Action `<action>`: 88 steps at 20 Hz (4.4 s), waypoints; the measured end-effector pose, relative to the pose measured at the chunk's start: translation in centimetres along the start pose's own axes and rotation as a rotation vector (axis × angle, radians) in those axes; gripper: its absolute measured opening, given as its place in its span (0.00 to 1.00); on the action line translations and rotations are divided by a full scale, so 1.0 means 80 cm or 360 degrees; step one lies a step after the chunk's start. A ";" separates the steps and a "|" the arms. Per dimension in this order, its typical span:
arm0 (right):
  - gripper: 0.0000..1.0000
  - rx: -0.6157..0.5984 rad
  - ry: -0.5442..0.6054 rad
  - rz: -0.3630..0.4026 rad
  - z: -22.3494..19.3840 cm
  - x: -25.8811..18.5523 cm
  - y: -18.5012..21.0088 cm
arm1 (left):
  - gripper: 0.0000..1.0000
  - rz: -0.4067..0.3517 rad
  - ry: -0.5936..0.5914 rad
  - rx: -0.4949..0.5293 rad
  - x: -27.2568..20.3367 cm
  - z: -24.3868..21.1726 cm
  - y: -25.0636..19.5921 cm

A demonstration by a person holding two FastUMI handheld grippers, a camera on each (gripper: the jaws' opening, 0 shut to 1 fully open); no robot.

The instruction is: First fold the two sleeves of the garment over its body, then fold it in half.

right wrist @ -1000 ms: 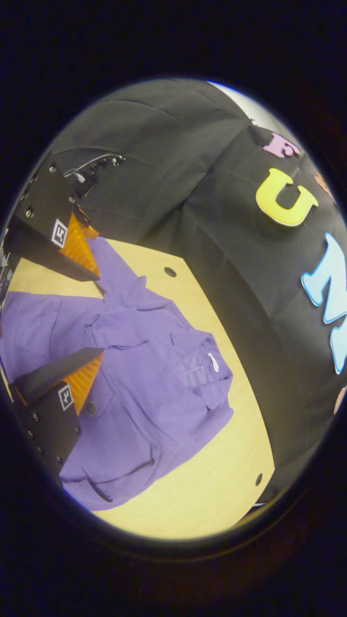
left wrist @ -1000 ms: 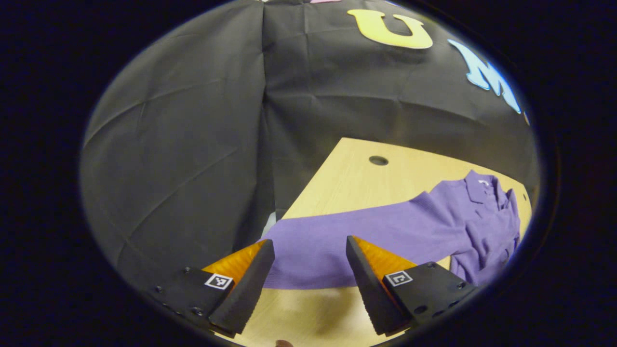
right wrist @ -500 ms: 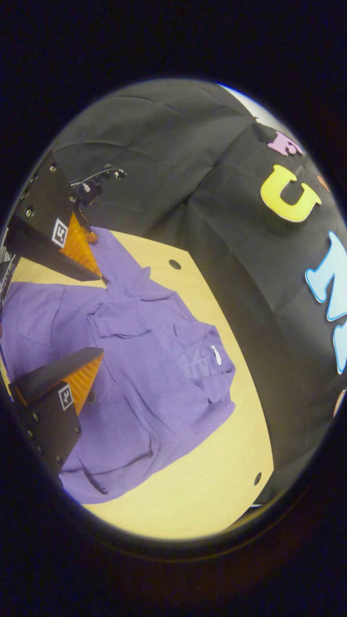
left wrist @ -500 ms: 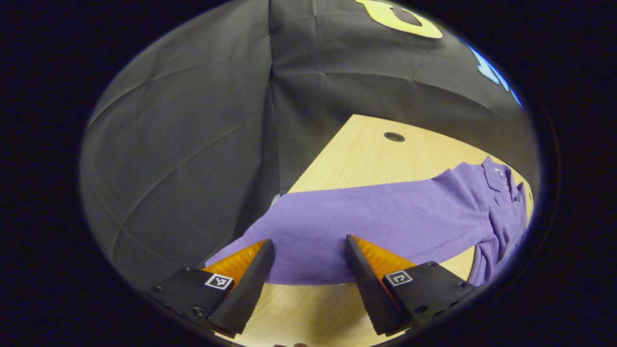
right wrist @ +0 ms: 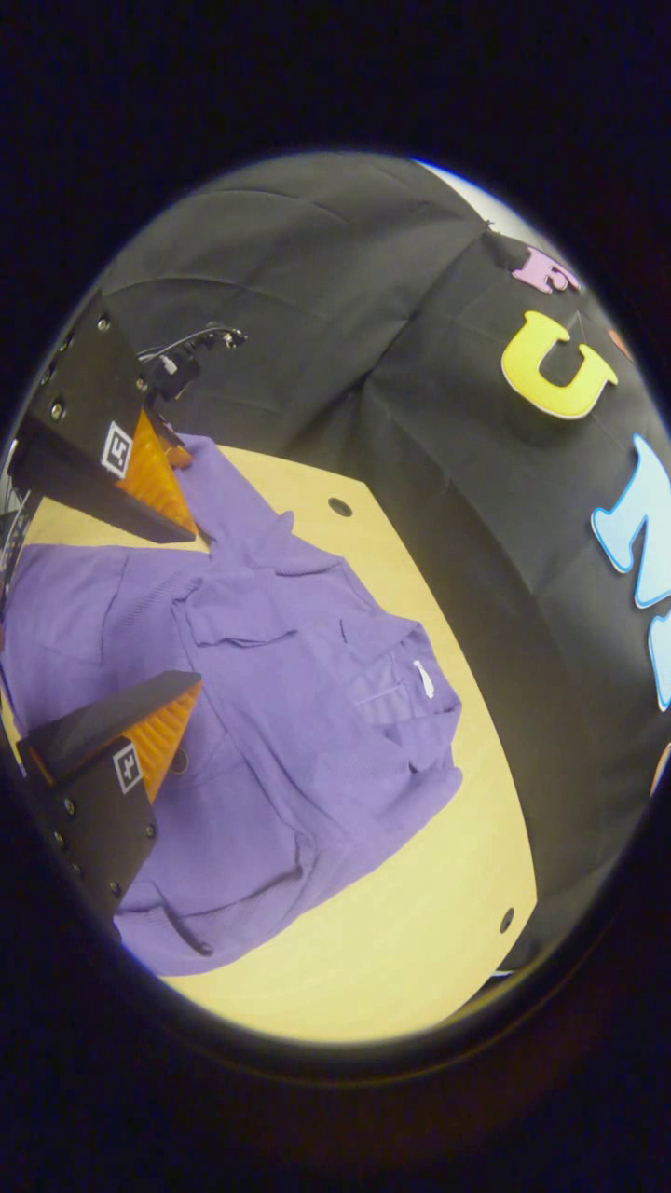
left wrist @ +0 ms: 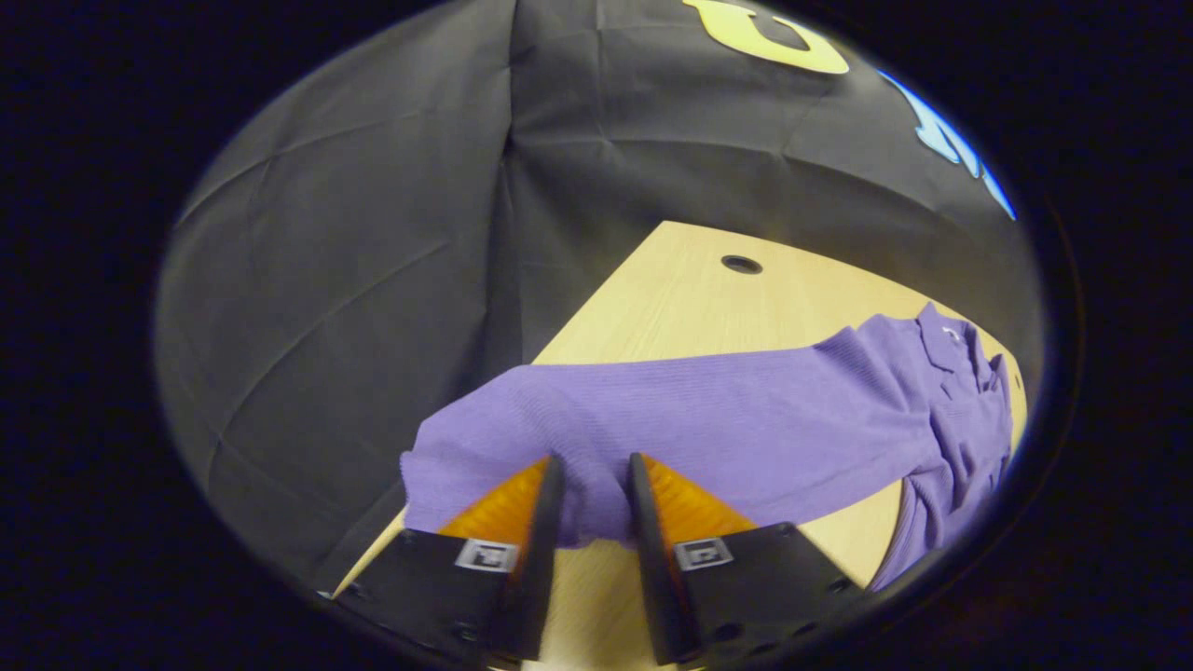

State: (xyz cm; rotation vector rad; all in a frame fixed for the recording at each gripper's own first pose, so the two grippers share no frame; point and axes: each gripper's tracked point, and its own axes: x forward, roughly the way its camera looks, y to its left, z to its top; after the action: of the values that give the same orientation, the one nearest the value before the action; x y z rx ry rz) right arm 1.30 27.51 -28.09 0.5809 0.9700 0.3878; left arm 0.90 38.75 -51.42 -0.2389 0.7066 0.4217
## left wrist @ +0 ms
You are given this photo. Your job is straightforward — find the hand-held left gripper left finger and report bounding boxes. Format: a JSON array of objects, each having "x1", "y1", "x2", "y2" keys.
[{"x1": 331, "y1": 454, "x2": 568, "y2": 664}]

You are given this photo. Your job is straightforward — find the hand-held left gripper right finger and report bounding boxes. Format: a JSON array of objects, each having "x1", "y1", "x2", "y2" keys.
[{"x1": 626, "y1": 453, "x2": 863, "y2": 665}]

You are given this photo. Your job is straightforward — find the purple knit cardigan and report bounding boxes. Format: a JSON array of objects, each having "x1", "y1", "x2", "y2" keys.
[{"x1": 401, "y1": 303, "x2": 1015, "y2": 593}]

